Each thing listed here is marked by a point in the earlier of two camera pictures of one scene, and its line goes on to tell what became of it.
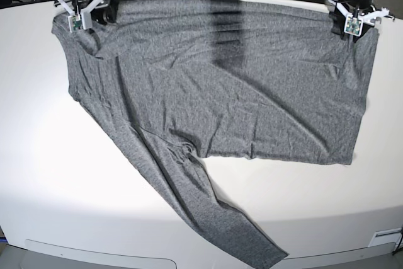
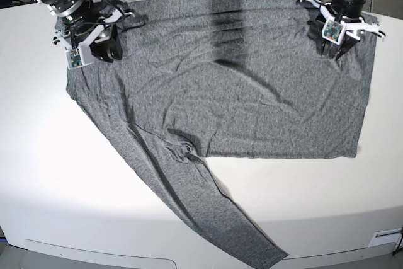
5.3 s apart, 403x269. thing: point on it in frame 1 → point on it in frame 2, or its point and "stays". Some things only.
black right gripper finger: x=339 y=22 → x=327 y=48
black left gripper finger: x=106 y=14 → x=109 y=49
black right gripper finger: x=365 y=28 → x=348 y=41
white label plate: x=386 y=236 stays
